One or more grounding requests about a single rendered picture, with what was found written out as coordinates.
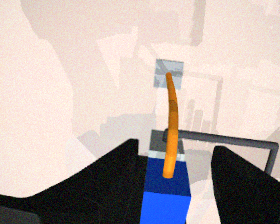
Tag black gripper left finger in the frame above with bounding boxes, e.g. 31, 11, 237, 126
0, 139, 139, 224

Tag black rectangular post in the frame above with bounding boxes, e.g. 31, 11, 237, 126
124, 155, 148, 224

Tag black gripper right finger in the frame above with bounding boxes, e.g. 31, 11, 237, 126
211, 145, 280, 224

